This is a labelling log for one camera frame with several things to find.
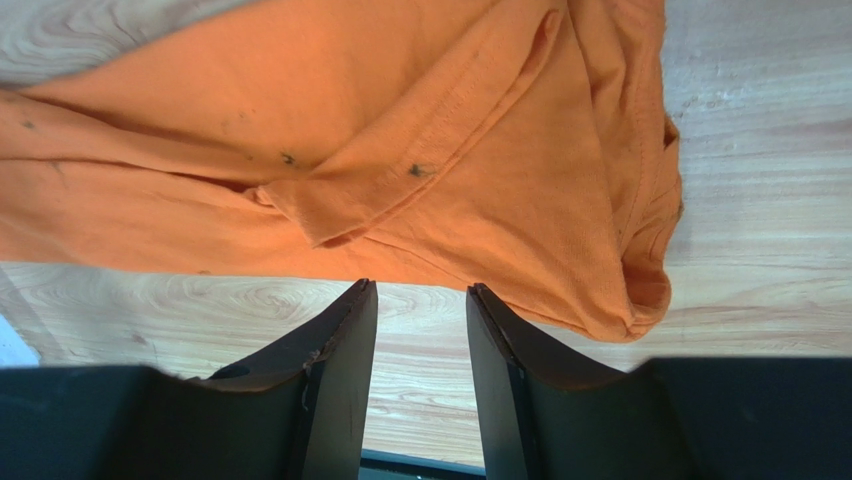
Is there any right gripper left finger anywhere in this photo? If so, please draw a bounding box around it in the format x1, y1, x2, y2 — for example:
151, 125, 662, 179
1, 279, 378, 479

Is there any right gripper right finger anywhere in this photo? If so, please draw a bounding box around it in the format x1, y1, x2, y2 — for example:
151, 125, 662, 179
466, 284, 851, 479

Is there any orange t shirt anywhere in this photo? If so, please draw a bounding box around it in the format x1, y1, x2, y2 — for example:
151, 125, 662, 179
1, 1, 682, 342

